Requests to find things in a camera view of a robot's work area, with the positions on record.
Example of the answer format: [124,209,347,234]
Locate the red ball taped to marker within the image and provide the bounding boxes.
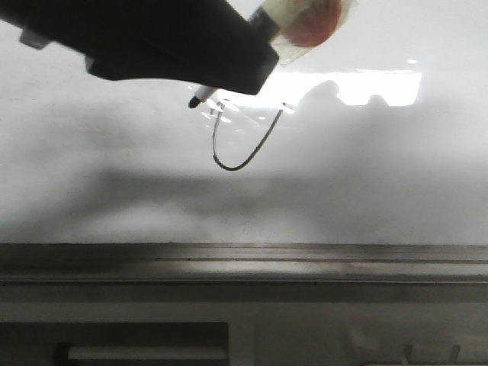
[282,0,342,48]

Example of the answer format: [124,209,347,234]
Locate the white whiteboard surface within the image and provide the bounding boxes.
[1,1,487,245]

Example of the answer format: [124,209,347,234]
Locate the grey aluminium whiteboard frame rail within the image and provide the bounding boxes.
[1,243,487,284]

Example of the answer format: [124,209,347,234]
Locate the black and white whiteboard marker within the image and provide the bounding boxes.
[188,0,306,110]

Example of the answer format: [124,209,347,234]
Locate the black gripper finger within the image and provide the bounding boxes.
[1,1,278,95]

